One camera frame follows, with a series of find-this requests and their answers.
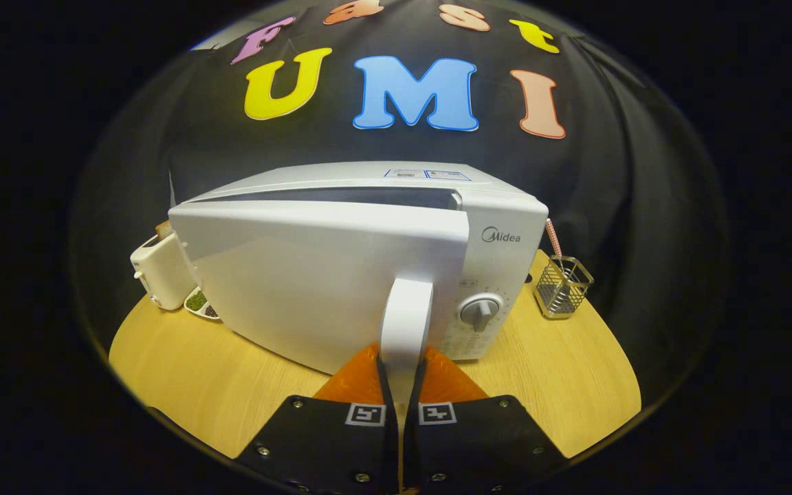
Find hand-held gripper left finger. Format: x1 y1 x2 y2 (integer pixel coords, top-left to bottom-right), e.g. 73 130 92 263
234 342 400 495

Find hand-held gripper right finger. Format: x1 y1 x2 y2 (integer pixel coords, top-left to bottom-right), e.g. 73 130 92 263
403 346 569 495

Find white microwave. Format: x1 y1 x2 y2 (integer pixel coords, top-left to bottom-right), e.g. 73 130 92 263
168 161 549 406

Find small white snack dish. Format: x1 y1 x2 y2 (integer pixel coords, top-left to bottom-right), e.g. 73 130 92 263
184 287 221 322

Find pink striped straw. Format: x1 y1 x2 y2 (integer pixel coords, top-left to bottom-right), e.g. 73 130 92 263
544 218 564 259

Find cream toaster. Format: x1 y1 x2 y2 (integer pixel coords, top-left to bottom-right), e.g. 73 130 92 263
130 230 198 311

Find wire mesh holder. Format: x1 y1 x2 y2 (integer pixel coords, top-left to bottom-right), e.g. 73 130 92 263
533 255 595 320

